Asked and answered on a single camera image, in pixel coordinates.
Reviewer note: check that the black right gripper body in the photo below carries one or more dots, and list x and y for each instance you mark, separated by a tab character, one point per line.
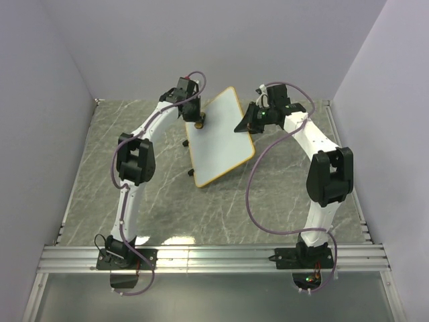
257	119

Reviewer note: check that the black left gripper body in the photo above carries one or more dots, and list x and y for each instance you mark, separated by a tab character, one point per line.
194	112

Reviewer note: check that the yellow whiteboard eraser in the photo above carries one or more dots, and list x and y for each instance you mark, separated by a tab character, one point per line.
200	123

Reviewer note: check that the yellow-framed whiteboard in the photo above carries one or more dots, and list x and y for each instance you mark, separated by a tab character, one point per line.
216	149

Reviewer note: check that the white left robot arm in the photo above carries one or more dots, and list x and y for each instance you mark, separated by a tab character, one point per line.
134	162

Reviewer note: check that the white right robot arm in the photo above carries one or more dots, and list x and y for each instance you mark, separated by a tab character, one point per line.
329	180

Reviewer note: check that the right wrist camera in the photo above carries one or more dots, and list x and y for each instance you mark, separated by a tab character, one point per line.
263	99

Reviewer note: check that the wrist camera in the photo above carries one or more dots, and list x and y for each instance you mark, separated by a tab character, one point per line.
191	85
263	99

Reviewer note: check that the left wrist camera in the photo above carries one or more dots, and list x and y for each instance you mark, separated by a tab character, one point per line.
191	85

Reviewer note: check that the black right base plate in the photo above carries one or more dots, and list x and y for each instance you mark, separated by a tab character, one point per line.
302	258

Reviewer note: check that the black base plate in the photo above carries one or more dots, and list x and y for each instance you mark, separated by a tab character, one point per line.
302	258
146	259

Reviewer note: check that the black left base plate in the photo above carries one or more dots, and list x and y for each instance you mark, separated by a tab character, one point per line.
146	259

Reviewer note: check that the aluminium mounting rail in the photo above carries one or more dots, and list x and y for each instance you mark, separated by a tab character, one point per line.
212	259

